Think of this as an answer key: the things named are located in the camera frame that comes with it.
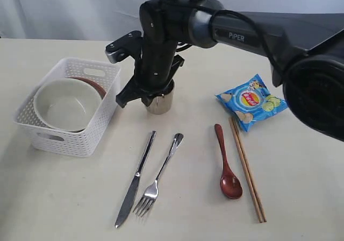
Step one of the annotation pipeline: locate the brown wooden chopstick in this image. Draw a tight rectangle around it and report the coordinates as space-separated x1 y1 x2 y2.
232 117 267 222
228 117 264 223

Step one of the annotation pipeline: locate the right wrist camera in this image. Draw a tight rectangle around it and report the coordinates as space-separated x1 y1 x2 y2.
105 31 142 64

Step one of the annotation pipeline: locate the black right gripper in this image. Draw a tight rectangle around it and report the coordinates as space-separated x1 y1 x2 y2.
116 0 193 108

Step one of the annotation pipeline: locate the white ceramic bowl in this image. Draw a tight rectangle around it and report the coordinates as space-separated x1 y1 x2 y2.
33 78 102 132

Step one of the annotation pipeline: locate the blue potato chips bag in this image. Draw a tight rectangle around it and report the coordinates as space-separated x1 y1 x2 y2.
216 74 288 132

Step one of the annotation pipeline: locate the steel fork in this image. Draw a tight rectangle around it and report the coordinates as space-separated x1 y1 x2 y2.
114 131 156 229

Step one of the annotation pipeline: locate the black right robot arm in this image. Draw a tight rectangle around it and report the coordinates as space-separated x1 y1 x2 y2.
106 0 343 140

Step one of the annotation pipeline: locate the brown wooden spoon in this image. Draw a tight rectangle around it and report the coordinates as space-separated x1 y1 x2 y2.
214 124 242 200

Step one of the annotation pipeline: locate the shiny steel cup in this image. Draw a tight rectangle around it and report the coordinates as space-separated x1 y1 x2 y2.
146 80 175 115

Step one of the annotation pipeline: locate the brown ceramic plate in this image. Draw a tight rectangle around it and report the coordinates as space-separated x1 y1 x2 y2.
65 77 106 100

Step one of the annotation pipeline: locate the steel spoon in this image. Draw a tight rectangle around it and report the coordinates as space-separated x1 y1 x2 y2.
133 133 184 217

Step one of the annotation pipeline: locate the white woven plastic basket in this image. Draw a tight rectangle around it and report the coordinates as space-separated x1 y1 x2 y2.
13 57 121 158

